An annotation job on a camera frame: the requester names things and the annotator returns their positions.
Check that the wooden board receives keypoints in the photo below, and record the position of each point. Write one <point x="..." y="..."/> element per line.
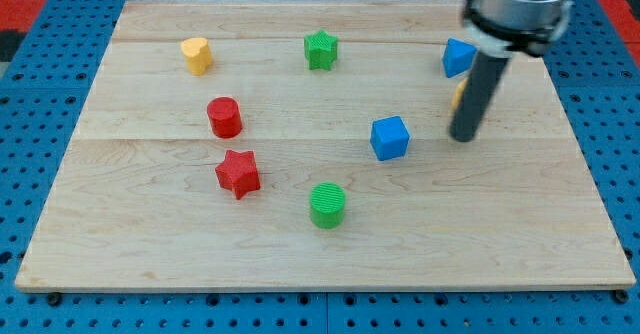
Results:
<point x="266" y="146"/>

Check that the green cylinder block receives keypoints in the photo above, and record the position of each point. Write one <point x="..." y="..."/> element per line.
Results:
<point x="327" y="203"/>

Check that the red cylinder block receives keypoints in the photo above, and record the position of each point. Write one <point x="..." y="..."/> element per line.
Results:
<point x="224" y="117"/>

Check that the yellow block behind rod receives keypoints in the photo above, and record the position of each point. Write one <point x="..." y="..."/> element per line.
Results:
<point x="458" y="94"/>

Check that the blue triangle block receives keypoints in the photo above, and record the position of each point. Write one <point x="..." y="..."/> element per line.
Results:
<point x="458" y="57"/>

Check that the blue cube block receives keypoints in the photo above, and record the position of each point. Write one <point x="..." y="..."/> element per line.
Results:
<point x="389" y="138"/>

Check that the green star block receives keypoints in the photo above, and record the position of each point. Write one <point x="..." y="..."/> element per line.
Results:
<point x="320" y="50"/>

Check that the red star block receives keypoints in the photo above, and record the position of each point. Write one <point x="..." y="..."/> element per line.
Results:
<point x="238" y="173"/>

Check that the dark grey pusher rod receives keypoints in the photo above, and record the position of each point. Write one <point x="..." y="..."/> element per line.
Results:
<point x="482" y="82"/>

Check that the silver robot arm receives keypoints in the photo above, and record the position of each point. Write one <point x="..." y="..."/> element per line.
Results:
<point x="500" y="29"/>

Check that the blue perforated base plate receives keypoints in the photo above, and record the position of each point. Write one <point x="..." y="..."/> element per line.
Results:
<point x="41" y="96"/>

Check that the yellow heart block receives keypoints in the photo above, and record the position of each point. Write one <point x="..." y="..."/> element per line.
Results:
<point x="197" y="54"/>

